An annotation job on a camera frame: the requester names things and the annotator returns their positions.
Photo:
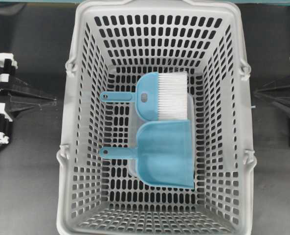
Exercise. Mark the blue plastic dustpan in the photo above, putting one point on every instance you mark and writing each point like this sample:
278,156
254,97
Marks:
163,154

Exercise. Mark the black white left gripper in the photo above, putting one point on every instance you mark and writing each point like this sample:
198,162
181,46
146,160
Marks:
31,97

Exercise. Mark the grey plastic shopping basket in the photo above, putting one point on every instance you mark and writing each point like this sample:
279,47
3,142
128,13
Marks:
114,43

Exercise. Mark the blue hand brush white bristles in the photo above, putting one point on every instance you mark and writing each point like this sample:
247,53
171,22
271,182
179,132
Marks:
157,96

